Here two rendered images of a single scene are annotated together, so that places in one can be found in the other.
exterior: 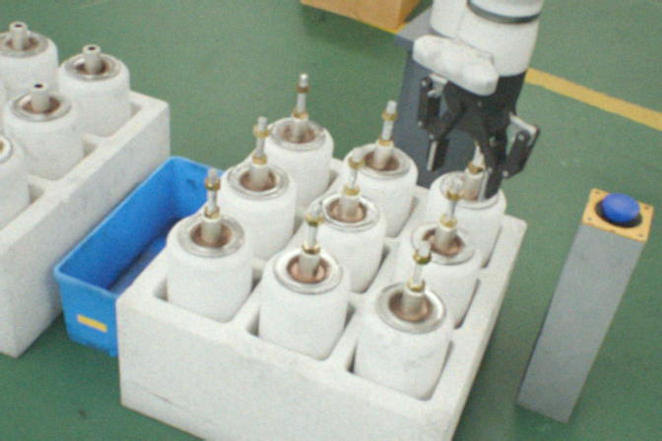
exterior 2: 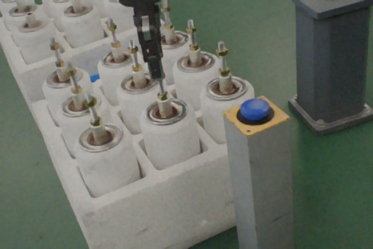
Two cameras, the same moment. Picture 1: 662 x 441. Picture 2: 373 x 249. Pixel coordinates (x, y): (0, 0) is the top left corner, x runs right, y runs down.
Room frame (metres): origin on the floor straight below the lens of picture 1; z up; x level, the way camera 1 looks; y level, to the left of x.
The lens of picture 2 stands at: (0.36, -0.74, 0.76)
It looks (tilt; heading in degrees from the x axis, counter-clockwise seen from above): 35 degrees down; 55
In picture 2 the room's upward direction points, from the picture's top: 11 degrees counter-clockwise
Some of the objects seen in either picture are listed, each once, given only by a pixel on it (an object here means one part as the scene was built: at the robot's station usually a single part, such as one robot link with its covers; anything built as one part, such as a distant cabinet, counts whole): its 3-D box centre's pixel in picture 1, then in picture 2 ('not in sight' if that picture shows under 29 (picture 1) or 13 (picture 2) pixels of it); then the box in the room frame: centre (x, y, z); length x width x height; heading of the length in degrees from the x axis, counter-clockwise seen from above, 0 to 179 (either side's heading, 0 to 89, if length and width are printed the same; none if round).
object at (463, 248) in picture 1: (442, 243); (166, 112); (0.79, -0.13, 0.25); 0.08 x 0.08 x 0.01
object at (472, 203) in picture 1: (469, 190); (226, 88); (0.90, -0.16, 0.25); 0.08 x 0.08 x 0.01
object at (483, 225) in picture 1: (455, 245); (230, 129); (0.90, -0.16, 0.16); 0.10 x 0.10 x 0.18
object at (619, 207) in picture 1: (620, 210); (254, 111); (0.81, -0.31, 0.32); 0.04 x 0.04 x 0.02
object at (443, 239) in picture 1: (444, 234); (164, 105); (0.79, -0.13, 0.26); 0.02 x 0.02 x 0.03
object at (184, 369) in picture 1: (332, 309); (155, 149); (0.82, -0.01, 0.09); 0.39 x 0.39 x 0.18; 73
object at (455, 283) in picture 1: (429, 300); (174, 152); (0.79, -0.13, 0.16); 0.10 x 0.10 x 0.18
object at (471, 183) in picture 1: (471, 182); (225, 82); (0.90, -0.16, 0.26); 0.02 x 0.02 x 0.03
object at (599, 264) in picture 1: (577, 313); (262, 195); (0.81, -0.31, 0.16); 0.07 x 0.07 x 0.31; 73
